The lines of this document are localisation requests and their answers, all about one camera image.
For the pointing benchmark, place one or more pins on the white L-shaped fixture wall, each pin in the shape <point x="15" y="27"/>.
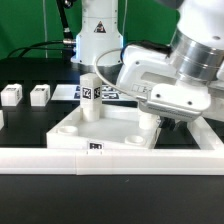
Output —
<point x="208" y="159"/>

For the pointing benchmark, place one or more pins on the white square tabletop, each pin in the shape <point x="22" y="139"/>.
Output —
<point x="116" y="128"/>

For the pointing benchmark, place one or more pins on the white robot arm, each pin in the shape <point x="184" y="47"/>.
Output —
<point x="194" y="29"/>

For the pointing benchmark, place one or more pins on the white part at left edge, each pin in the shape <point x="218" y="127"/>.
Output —
<point x="1" y="120"/>

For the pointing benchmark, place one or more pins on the white sheet with fiducial tags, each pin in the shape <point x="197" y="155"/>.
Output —
<point x="68" y="92"/>

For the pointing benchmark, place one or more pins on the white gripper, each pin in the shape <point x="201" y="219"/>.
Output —
<point x="145" y="65"/>

